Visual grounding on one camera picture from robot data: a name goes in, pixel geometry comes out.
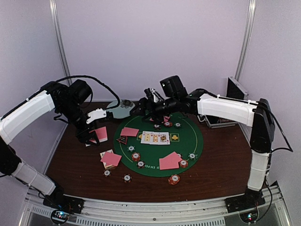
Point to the red chips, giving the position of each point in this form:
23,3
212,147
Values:
183,163
136,157

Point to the black triangular dealer button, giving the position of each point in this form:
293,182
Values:
122,140

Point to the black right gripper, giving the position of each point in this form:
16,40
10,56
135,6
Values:
144,102

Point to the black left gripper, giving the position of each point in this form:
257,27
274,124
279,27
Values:
83,137

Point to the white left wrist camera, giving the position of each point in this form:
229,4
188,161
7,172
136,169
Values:
98,114

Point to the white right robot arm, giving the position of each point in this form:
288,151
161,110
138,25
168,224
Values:
201,102

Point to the light blue flower plate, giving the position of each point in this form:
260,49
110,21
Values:
123,110

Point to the red poker chip stack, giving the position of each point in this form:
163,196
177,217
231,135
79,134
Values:
174,179

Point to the red-backed cards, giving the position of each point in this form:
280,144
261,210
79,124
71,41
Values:
166,118
129,132
111,158
170,162

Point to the aluminium frame post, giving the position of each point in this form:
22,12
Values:
246,38
59,39

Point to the face-up community card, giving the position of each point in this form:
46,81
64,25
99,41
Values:
155,138
146,137
164,138

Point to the brown poker chip stack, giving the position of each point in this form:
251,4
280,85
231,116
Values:
127,178

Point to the loose red-backed cards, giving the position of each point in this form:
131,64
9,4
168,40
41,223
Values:
111,158

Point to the red-backed playing card deck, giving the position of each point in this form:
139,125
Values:
101,134

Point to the left aluminium frame post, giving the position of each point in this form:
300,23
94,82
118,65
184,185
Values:
59,39

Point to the single brown chip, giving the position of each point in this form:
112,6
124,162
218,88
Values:
107,173

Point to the small red chip stack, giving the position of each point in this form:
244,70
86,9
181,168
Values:
168,124

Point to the playing card box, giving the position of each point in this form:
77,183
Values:
106,165

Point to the aluminium poker case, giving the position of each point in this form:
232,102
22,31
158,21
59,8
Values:
234,90

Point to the aluminium front rail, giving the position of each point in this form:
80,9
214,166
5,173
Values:
210,212

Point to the round green poker mat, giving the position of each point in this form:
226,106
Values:
184,140

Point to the right aluminium frame post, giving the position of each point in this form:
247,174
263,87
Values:
246,38

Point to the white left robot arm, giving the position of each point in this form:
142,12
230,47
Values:
53,97

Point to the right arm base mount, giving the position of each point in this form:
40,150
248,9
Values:
249,200

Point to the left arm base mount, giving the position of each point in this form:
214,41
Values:
58,200

